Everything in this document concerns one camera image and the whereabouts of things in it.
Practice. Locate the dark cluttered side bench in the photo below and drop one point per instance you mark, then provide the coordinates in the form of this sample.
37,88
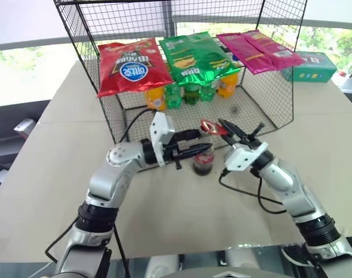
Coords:
8,150

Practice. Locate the red chip bag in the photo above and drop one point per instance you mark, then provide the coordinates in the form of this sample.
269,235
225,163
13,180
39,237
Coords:
129,69

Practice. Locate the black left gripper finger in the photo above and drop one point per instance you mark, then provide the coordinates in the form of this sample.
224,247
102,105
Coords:
196,150
190,134

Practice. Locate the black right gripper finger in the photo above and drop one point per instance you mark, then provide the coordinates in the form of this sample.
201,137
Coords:
229,140
232,128

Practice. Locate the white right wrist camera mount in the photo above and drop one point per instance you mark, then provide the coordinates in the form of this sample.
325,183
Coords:
239,157

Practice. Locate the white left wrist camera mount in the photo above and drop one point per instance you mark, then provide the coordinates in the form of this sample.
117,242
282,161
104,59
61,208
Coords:
158,130

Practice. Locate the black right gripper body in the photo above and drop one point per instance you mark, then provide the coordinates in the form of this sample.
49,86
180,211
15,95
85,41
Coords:
249,139

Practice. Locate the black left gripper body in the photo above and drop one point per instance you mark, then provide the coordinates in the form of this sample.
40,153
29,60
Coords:
171,150

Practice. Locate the orange soda bottle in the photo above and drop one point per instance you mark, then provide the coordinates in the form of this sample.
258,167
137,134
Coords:
155,100
226,87

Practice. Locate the dark glossy curved panel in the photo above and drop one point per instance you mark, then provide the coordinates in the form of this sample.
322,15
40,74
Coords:
199,266

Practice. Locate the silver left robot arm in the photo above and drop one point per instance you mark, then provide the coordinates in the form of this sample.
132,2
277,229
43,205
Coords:
112,179

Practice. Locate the small white box device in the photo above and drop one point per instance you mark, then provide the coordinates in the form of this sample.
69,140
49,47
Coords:
25,125

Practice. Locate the light green soda bottle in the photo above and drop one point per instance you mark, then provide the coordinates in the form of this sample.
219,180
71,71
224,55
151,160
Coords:
173,97
208,92

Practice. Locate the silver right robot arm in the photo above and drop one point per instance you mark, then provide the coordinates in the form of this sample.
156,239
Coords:
291,185

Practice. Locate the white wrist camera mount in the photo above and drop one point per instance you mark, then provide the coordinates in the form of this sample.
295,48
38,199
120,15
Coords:
239,157
158,130

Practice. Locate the green chip bag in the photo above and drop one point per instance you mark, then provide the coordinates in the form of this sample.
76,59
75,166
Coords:
193,63

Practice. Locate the glass cola bottle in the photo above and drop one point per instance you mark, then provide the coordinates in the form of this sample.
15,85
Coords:
203,163

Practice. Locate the green cardboard box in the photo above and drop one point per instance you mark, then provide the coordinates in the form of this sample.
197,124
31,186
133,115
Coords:
312,69

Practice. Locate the pink snack bag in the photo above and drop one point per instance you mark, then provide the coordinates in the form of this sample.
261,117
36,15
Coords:
260,52

